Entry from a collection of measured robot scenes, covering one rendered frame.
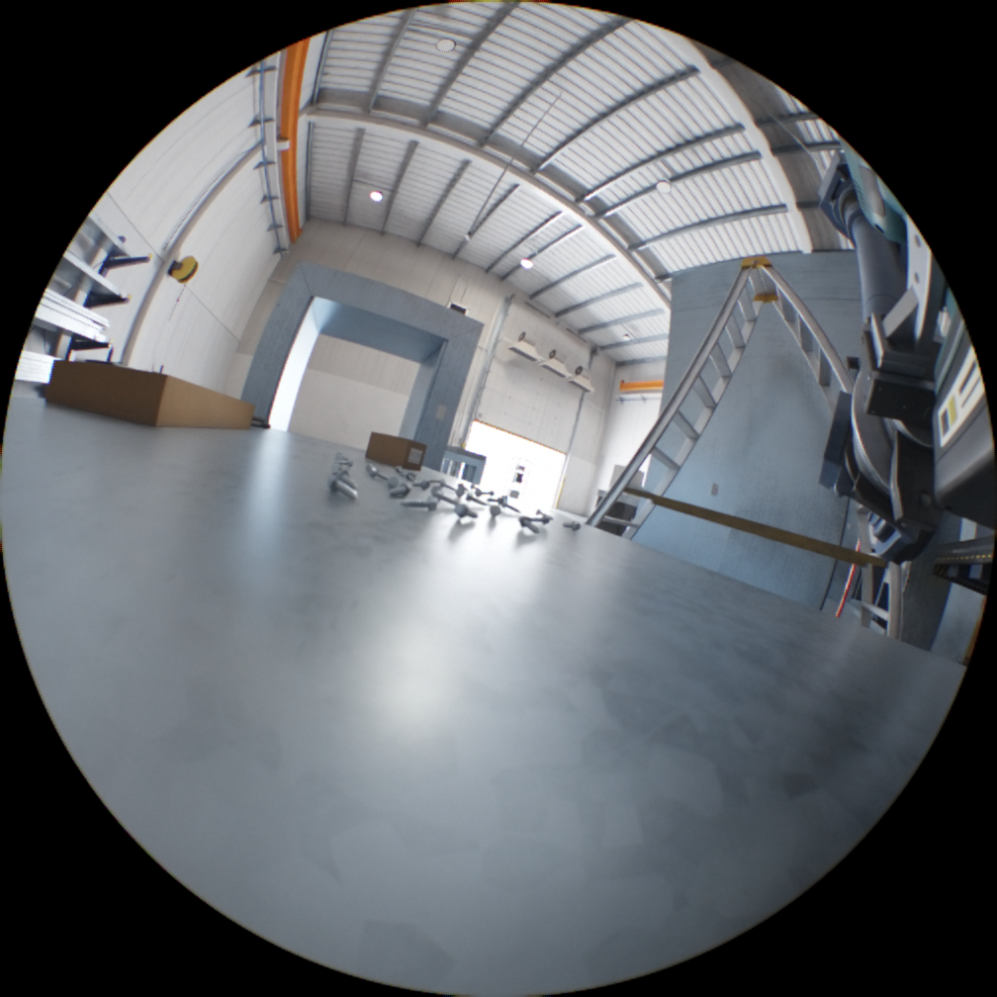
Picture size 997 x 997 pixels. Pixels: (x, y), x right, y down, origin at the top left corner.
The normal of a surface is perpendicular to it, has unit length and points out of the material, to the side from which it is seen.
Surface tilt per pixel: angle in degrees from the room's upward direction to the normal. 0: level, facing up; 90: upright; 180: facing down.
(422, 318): 90
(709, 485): 90
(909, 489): 90
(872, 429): 90
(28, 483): 0
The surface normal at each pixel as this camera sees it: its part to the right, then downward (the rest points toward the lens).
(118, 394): 0.50, 0.20
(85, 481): 0.26, -0.96
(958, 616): -0.95, -0.24
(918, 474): -0.83, -0.19
